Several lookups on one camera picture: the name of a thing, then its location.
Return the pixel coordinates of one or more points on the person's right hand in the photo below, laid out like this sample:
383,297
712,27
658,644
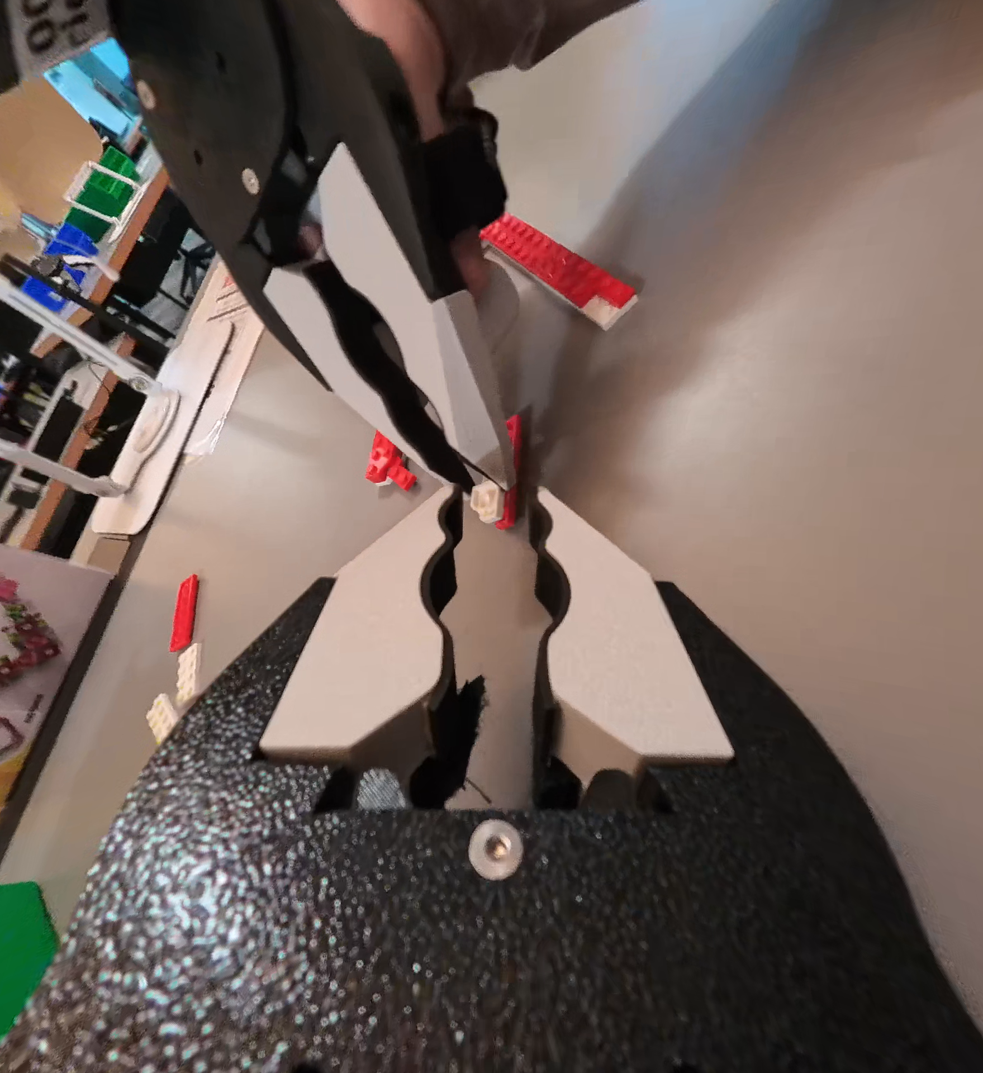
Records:
407,42

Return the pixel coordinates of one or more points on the small white lego brick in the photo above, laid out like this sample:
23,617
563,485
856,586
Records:
487,503

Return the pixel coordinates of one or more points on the white tray with holder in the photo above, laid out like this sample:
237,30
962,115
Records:
156,453

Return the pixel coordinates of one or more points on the short red lego plate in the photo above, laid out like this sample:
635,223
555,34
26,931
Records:
386,457

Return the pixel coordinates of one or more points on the long red lego plate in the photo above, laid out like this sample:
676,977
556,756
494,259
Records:
183,612

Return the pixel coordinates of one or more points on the small green storage bin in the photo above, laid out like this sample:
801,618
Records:
110,189

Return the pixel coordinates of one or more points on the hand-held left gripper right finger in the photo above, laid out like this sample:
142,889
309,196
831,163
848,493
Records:
625,662

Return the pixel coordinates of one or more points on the white paper sheet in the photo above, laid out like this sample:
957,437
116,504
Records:
231,335

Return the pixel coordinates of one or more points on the cardboard box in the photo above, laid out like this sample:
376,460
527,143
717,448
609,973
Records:
30,142

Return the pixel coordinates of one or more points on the red and white lego assembly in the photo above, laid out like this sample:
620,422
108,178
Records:
554,264

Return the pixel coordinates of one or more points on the lego set box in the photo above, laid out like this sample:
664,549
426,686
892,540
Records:
47,712

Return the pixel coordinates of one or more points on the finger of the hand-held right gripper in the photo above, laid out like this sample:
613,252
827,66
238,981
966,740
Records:
391,268
307,327

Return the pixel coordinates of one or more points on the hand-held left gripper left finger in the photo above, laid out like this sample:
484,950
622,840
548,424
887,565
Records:
357,654

